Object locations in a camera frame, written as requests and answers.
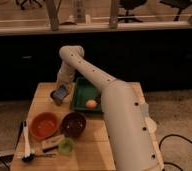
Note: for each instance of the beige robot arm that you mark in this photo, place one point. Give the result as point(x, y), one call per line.
point(127, 122)

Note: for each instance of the dark maroon bowl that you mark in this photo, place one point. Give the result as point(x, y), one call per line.
point(73, 124)

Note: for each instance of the wooden brush block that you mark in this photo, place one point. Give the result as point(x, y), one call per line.
point(52, 142)

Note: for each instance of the green plastic cup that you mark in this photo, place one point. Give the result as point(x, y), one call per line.
point(65, 146)

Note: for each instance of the orange egg shaped object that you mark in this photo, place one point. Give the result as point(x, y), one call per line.
point(91, 104)

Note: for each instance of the black handled utensil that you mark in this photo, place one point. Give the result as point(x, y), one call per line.
point(39, 155)

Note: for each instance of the grey blue gripper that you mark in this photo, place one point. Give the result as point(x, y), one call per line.
point(59, 94)

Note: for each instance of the green plastic tray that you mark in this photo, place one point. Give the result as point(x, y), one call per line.
point(83, 92)

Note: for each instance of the orange plastic bowl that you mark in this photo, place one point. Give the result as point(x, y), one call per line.
point(44, 125)

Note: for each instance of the black office chair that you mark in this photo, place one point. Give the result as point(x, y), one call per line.
point(129, 5)

